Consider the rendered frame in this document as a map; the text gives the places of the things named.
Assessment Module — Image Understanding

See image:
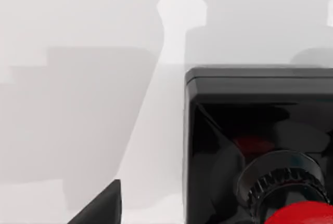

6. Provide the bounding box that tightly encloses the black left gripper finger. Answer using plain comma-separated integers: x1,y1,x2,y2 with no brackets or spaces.
67,179,122,224

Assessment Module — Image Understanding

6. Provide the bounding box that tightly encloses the black box with red button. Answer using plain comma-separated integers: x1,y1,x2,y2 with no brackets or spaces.
183,65,333,224

